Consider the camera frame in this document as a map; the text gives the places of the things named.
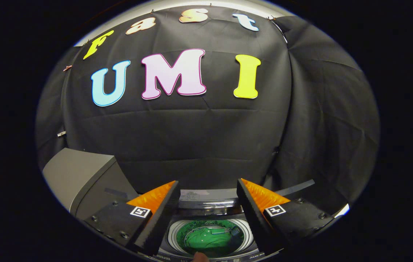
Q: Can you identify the black backdrop cloth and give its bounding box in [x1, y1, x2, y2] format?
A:
[36, 5, 380, 219]

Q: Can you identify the grey cabinet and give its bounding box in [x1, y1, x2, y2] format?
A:
[42, 147, 139, 220]

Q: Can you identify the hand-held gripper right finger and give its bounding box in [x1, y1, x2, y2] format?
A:
[236, 178, 334, 255]

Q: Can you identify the green polo shirt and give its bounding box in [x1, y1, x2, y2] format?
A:
[176, 218, 245, 257]

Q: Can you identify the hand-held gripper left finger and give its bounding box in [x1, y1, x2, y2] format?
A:
[83, 180, 181, 256]

